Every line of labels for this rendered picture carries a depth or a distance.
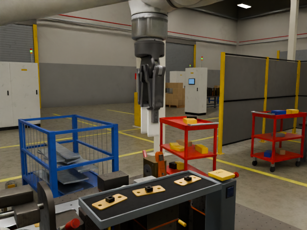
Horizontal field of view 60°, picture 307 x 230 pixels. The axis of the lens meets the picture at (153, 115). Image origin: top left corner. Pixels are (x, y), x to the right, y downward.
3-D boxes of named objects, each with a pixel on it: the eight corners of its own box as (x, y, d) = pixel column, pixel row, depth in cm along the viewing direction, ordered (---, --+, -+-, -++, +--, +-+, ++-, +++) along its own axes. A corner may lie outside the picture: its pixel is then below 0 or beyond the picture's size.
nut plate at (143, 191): (159, 186, 75) (159, 182, 74) (166, 191, 71) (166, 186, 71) (131, 191, 71) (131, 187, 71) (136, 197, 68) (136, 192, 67)
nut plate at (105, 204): (118, 194, 69) (118, 190, 69) (128, 198, 67) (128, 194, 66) (91, 205, 63) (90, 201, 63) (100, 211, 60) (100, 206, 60)
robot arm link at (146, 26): (158, 23, 71) (158, 45, 72) (126, 19, 68) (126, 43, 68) (174, 15, 63) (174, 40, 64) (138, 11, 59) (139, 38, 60)
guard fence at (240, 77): (292, 132, 750) (296, 60, 725) (297, 133, 740) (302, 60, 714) (214, 153, 536) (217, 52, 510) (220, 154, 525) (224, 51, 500)
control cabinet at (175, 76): (176, 106, 1513) (176, 62, 1482) (169, 106, 1552) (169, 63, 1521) (194, 104, 1620) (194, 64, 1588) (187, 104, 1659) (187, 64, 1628)
